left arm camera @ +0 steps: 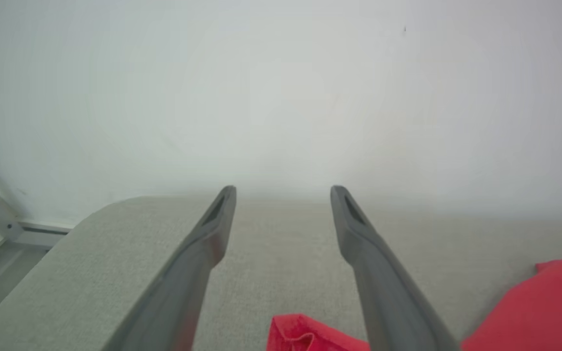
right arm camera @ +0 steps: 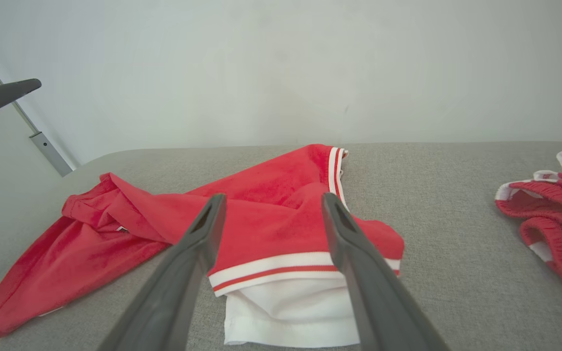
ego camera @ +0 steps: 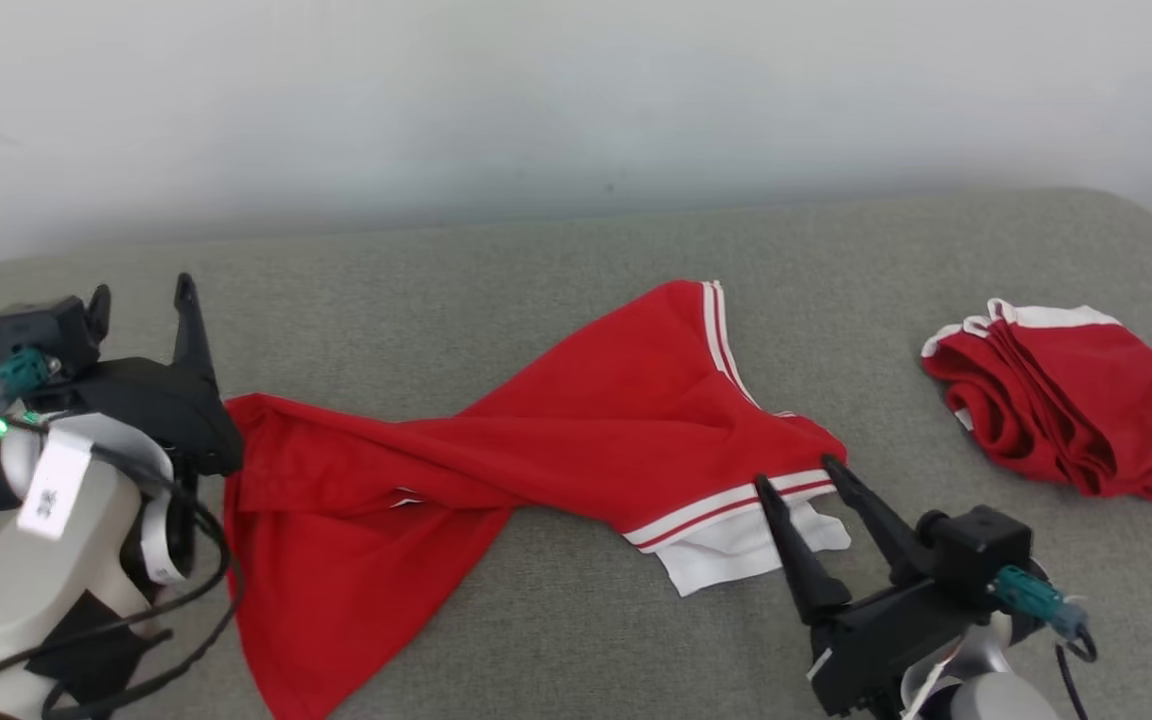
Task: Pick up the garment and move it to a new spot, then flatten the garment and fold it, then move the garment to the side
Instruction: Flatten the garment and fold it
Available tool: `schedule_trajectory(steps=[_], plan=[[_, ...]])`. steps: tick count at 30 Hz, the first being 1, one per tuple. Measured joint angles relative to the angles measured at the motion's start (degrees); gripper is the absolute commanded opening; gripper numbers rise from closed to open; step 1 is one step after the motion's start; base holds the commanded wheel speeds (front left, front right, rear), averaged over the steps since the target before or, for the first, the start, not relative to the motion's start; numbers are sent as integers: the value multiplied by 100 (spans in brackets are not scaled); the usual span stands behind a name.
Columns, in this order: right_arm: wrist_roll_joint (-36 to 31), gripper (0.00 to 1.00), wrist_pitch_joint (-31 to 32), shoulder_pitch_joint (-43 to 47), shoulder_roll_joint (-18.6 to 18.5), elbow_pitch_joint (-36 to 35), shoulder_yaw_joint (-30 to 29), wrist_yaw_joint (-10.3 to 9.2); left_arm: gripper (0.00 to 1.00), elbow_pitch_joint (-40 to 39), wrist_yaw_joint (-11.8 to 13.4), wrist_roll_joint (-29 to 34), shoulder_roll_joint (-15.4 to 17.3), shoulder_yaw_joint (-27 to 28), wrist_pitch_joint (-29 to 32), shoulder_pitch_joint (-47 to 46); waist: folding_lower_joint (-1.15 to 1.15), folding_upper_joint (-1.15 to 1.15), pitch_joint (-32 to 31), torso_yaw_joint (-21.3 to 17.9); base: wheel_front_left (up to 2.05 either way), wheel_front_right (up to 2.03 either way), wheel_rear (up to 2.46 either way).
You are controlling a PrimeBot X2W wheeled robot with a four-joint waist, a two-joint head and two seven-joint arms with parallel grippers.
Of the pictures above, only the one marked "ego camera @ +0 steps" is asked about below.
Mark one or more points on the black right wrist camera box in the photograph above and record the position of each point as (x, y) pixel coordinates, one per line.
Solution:
(976, 545)

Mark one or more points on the grey fabric sofa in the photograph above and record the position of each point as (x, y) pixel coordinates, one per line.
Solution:
(536, 270)

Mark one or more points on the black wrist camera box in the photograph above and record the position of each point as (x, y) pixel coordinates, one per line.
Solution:
(976, 545)
(41, 330)

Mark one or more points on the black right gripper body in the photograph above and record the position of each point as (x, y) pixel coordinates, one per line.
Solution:
(876, 645)

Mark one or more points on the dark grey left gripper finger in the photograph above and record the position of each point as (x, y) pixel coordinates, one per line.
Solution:
(99, 312)
(191, 335)

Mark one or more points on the red and white basketball jersey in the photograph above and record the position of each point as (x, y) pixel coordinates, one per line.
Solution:
(576, 430)

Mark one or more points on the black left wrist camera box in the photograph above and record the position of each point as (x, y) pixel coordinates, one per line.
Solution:
(41, 330)

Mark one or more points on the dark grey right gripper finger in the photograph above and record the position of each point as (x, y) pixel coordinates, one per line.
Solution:
(801, 560)
(881, 525)

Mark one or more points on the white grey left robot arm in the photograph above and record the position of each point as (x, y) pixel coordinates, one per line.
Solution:
(26, 590)

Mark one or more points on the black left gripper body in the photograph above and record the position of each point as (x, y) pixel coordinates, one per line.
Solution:
(166, 405)

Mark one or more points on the red shorts with white stripe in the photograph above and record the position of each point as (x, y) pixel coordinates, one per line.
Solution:
(1066, 400)

